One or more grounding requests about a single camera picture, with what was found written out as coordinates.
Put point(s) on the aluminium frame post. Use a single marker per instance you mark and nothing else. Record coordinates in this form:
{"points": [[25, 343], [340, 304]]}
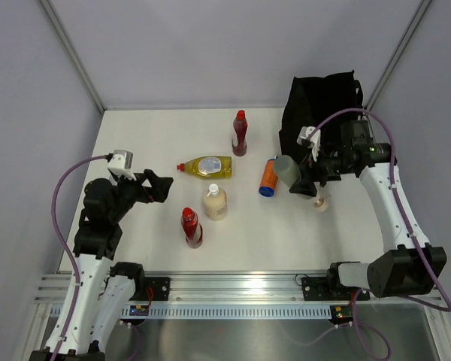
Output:
{"points": [[400, 49], [65, 42]]}

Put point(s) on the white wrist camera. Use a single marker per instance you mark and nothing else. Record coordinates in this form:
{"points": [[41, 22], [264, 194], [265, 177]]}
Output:
{"points": [[310, 137], [119, 165]]}

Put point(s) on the grey cylindrical bottle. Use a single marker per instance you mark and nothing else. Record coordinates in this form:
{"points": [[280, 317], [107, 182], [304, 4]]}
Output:
{"points": [[289, 173]]}

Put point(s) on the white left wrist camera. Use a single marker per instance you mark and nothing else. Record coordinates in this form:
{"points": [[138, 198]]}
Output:
{"points": [[119, 165]]}

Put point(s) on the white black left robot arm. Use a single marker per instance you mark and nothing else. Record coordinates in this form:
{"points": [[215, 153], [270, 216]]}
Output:
{"points": [[100, 287]]}

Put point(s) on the orange blue cologne bottle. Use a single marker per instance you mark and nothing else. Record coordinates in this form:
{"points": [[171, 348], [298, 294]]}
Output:
{"points": [[268, 183]]}

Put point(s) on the left aluminium frame post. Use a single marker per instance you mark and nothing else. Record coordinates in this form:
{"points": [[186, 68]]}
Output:
{"points": [[65, 42]]}

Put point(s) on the yellow dish soap bottle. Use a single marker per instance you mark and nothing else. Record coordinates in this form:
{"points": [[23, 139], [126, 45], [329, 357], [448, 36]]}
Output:
{"points": [[208, 167]]}

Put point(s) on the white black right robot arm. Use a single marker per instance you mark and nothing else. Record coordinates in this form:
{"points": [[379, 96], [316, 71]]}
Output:
{"points": [[409, 264]]}

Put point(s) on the aluminium mounting rail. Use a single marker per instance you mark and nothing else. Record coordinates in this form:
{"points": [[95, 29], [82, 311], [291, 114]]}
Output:
{"points": [[233, 288]]}

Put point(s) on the right aluminium frame post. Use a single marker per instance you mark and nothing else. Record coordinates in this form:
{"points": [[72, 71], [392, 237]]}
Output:
{"points": [[400, 49]]}

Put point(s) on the red dish soap bottle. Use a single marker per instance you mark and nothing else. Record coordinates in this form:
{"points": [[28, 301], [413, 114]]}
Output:
{"points": [[192, 228], [240, 125]]}

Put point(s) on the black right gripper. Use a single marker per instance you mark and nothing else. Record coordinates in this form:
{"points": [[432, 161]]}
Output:
{"points": [[306, 186]]}

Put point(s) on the cream lotion pump bottle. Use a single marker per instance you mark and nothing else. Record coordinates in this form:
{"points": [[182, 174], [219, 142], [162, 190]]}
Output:
{"points": [[215, 202]]}

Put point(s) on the black canvas bag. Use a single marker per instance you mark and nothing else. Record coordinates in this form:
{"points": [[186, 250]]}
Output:
{"points": [[313, 99]]}

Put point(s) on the white slotted cable duct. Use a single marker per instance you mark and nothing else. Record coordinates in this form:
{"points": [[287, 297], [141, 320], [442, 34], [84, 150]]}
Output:
{"points": [[226, 312]]}

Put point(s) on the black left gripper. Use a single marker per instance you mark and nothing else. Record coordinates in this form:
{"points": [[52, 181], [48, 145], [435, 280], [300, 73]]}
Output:
{"points": [[158, 191]]}

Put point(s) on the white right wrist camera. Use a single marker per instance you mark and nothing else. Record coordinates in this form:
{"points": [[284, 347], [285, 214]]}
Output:
{"points": [[310, 137]]}

